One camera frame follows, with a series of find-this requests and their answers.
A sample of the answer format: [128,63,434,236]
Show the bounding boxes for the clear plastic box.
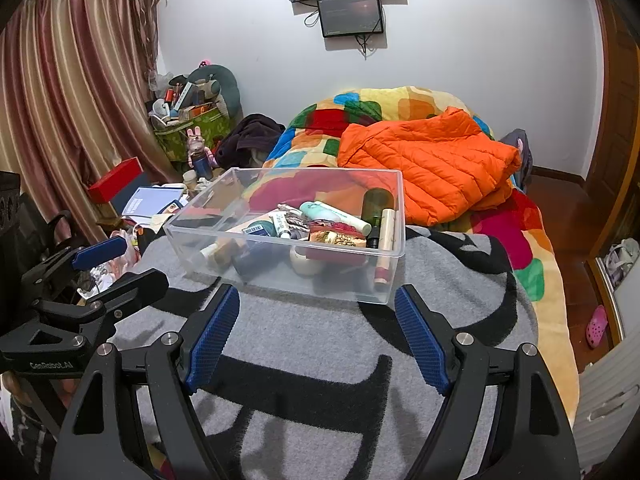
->
[163,166,405,306]

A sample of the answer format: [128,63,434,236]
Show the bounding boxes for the orange puffer jacket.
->
[337,106,523,227]

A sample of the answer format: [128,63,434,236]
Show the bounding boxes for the pink clog shoe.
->
[586,304,609,349]

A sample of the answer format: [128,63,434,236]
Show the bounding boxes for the white sneakers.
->
[601,237,640,287]

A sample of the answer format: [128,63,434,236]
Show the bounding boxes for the green basket of clutter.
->
[152,104,234,162]

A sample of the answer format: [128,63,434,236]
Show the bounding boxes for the small white printed tube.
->
[269,212,292,240]

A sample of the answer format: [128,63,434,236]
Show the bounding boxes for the cream pink lipstick tube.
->
[373,209,397,294]

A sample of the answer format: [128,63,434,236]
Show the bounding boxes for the small black monitor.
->
[317,0,385,39]

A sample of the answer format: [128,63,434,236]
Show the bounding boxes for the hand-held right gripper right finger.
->
[394,284,583,480]

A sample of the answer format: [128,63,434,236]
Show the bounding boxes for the red gold packet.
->
[306,222,369,249]

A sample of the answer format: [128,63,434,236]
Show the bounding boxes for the white plastic bin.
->
[572,342,640,463]

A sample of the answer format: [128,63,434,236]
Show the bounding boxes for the pale blue book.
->
[122,187,187,219]

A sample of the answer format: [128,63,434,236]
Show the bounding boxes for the colourful patchwork blanket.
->
[261,85,577,356]

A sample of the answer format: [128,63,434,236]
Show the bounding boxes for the dark clothes pile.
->
[215,114,286,170]

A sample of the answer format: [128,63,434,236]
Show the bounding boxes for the grey neck pillow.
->
[187,64,242,117]

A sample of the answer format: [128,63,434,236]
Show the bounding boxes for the person's left hand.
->
[2,374,77,413]

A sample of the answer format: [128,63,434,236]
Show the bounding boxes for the teal jar barcode label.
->
[242,215,277,239]

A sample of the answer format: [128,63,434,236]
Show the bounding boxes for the grey black blanket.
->
[107,225,539,480]

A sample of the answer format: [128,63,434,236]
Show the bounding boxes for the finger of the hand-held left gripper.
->
[34,269,170,334]
[20,236,129,302]

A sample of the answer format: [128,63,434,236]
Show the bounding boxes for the wooden door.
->
[582,0,640,188]

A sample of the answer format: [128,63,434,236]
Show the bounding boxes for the pink bunny toy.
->
[185,127,216,181]

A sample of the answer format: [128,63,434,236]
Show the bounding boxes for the green glass bottle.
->
[361,187,396,249]

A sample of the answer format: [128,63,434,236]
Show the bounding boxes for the white tape roll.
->
[289,245,327,276]

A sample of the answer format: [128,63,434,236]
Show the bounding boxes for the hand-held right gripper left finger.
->
[50,284,241,480]

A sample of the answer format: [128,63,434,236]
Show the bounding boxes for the white tube mint cap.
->
[299,201,372,234]

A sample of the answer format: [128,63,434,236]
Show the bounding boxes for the striped brown curtain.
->
[0,0,182,243]

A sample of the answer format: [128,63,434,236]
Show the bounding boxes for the beige cosmetic tube white cap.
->
[199,235,251,269]

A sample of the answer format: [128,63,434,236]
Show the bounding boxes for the red box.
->
[87,157,146,204]

